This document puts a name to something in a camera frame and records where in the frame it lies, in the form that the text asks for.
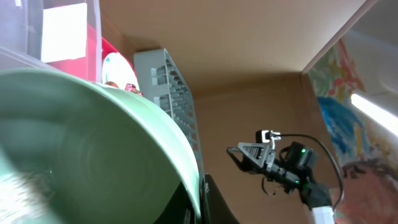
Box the light blue plate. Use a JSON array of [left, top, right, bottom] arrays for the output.
[[102, 52, 140, 90]]

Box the red serving tray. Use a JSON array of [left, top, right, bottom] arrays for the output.
[[48, 25, 134, 83]]

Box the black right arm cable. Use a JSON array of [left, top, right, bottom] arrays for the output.
[[278, 133, 345, 212]]

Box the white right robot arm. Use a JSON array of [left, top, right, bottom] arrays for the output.
[[226, 142, 335, 224]]

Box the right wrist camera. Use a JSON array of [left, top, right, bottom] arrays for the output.
[[256, 129, 281, 150]]

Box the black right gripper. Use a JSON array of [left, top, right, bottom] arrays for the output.
[[226, 142, 303, 194]]

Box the red snack wrapper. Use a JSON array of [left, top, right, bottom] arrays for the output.
[[125, 83, 144, 96]]

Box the grey dishwasher rack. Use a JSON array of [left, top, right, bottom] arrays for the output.
[[134, 49, 205, 180]]

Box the clear plastic bin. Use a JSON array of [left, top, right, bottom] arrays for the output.
[[1, 0, 102, 82]]

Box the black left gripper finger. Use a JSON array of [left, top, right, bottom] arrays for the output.
[[201, 174, 239, 224]]

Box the colourful wall painting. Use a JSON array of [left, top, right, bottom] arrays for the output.
[[308, 40, 397, 223]]

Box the green bowl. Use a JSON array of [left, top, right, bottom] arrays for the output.
[[1, 68, 201, 223]]

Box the carrot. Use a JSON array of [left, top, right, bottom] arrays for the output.
[[105, 81, 119, 88]]

